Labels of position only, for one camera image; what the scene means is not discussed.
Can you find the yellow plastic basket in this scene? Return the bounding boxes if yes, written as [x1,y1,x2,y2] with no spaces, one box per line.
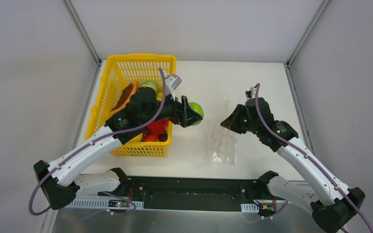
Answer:
[84,53,177,158]

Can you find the clear zip top bag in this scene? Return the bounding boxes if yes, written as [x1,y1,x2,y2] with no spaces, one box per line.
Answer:
[207,97,237,166]

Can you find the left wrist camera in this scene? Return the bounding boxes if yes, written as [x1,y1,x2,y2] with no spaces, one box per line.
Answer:
[165,74,182,99]

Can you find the papaya slice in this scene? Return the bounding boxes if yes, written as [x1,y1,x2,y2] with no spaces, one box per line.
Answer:
[110,81,139,116]

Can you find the red bell pepper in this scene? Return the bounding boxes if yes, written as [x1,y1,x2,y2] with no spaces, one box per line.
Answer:
[147,119,170,135]

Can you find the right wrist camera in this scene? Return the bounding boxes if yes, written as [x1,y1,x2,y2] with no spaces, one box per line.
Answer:
[245,86,258,100]

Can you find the yellow pear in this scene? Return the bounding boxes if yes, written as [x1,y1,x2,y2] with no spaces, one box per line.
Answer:
[156,86,164,101]

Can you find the green apple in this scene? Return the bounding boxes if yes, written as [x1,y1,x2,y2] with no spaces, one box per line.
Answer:
[189,102,204,117]

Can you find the yellow lemon fruit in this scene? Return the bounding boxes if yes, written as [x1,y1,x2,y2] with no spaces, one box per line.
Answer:
[129,133,143,143]

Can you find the red tomato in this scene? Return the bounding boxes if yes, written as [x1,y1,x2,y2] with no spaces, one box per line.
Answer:
[143,134,159,142]

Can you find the green cabbage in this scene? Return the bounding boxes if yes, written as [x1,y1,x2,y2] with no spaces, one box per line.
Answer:
[139,80,159,94]

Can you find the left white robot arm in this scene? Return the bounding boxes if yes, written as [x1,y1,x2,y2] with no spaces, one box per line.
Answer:
[34,87,203,210]

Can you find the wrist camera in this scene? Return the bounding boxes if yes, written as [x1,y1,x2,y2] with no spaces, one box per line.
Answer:
[245,86,258,100]
[165,74,182,99]

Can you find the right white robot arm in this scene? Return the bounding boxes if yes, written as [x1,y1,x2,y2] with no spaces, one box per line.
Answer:
[220,98,365,233]

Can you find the dark purple grapes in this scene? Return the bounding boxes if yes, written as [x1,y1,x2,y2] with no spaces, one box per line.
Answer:
[142,128,168,142]

